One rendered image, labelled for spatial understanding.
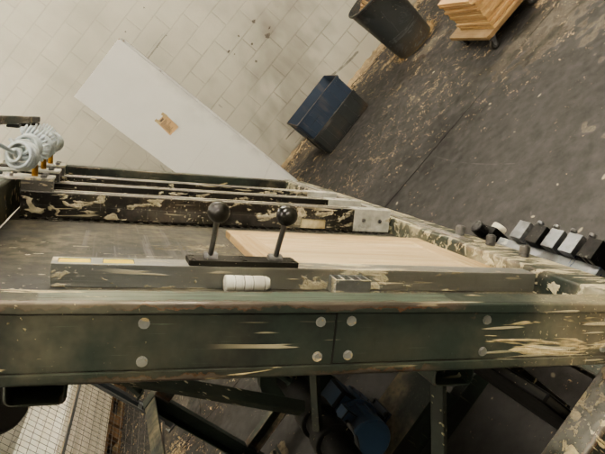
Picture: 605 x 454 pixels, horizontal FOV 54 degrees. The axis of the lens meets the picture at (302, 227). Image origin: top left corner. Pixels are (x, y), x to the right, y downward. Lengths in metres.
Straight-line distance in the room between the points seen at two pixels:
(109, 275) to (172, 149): 4.11
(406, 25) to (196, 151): 2.21
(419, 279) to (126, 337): 0.61
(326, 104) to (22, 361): 4.98
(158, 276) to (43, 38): 5.60
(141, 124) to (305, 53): 2.26
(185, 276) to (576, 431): 0.77
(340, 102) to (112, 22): 2.41
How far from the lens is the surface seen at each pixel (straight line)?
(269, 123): 6.59
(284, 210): 1.02
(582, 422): 1.27
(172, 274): 1.05
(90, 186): 1.94
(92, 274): 1.04
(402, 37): 5.77
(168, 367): 0.83
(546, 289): 1.34
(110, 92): 5.09
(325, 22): 6.67
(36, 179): 1.69
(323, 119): 5.63
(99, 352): 0.82
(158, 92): 5.07
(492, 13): 4.56
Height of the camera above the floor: 1.76
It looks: 20 degrees down
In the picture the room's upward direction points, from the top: 52 degrees counter-clockwise
